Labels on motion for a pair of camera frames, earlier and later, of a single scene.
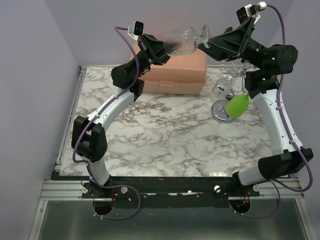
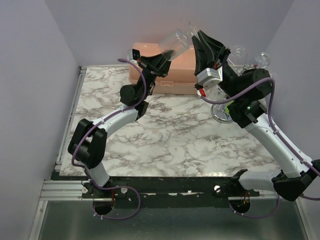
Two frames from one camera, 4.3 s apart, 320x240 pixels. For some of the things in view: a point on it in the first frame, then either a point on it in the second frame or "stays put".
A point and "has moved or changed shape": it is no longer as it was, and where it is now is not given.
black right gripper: [236, 39] → [212, 53]
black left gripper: [153, 50] → [156, 65]
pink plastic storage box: [183, 74] stays put
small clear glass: [184, 41] has moved or changed shape
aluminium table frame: [58, 188] stays put
